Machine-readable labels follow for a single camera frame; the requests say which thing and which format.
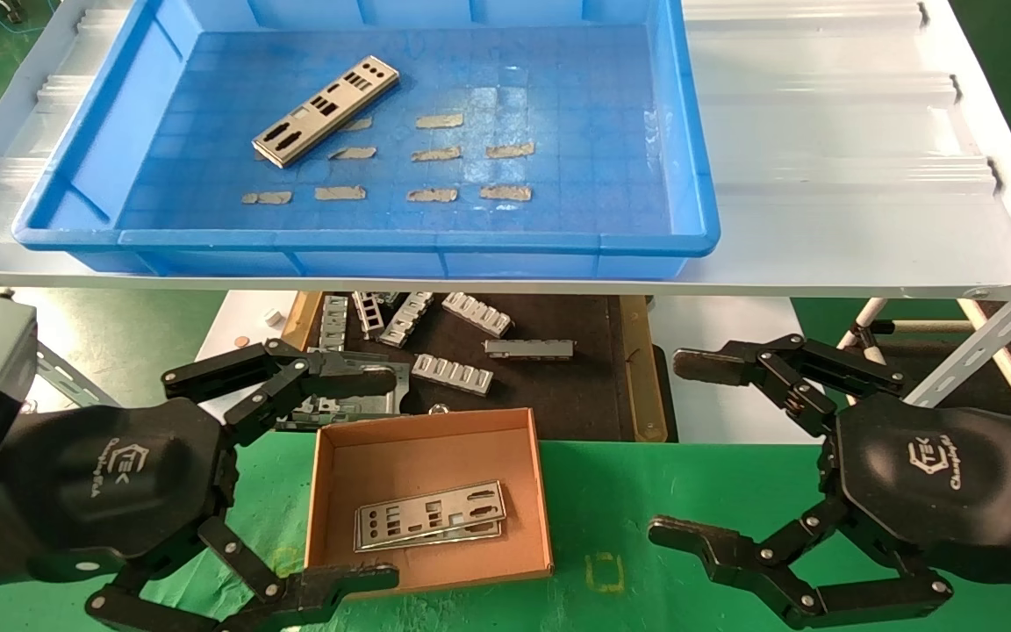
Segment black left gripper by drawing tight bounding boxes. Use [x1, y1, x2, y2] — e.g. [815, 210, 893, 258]
[0, 399, 399, 632]

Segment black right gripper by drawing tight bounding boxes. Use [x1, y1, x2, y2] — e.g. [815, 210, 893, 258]
[821, 392, 1011, 598]

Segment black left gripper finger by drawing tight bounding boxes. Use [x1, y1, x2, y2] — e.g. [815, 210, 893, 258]
[161, 338, 398, 447]

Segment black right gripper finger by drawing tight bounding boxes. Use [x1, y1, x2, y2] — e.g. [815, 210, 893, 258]
[672, 334, 906, 438]
[648, 500, 954, 630]

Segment silver metal I/O shield plate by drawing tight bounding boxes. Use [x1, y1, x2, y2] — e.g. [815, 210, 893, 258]
[356, 518, 504, 553]
[354, 479, 507, 552]
[251, 55, 401, 169]

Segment brown cardboard box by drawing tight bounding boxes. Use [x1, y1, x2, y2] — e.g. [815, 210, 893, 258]
[302, 407, 555, 603]

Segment blue plastic tray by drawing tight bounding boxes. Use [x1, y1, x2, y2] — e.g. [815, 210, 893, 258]
[12, 0, 721, 280]

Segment large flat grey metal plate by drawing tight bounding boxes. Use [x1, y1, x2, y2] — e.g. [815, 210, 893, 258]
[317, 351, 411, 418]

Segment green cloth mat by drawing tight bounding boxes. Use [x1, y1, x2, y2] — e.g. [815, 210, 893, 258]
[0, 426, 1011, 632]

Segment perforated grey shelf brace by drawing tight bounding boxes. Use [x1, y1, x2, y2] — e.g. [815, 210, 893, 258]
[32, 341, 120, 410]
[905, 263, 1011, 409]

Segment grey metal bar part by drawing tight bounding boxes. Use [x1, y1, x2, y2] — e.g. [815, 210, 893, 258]
[483, 339, 576, 360]

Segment white metal shelf board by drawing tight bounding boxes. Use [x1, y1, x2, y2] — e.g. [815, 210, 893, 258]
[0, 0, 1011, 299]

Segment grey slotted metal bracket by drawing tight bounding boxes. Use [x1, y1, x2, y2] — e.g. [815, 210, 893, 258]
[352, 292, 386, 341]
[411, 353, 495, 396]
[378, 292, 435, 348]
[319, 295, 350, 352]
[441, 292, 514, 338]

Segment white pipe rack frame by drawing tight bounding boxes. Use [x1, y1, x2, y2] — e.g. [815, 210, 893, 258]
[835, 297, 976, 380]

